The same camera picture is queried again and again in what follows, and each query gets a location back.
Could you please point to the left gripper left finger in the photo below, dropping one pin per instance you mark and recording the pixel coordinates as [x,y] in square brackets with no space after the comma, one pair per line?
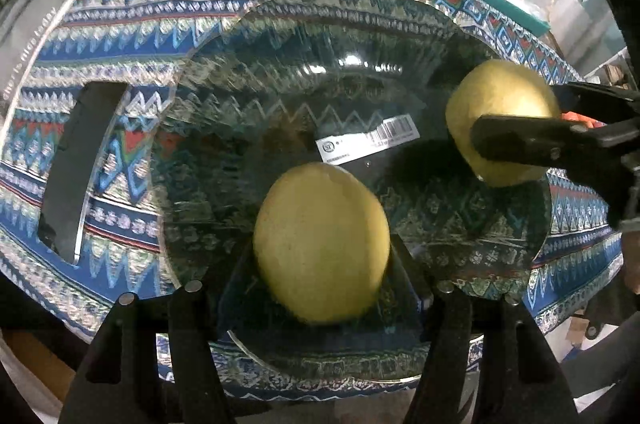
[150,362]

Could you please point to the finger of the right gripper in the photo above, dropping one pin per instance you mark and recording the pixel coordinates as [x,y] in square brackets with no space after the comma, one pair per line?
[598,102]
[549,142]

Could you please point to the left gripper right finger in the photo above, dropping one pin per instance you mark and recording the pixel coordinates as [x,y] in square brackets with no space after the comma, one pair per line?
[487,356]

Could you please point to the clear glass bowl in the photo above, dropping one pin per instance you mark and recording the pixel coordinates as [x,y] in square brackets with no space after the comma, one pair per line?
[358,84]

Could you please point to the patterned blue tablecloth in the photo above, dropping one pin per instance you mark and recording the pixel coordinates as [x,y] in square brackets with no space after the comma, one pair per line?
[143,43]

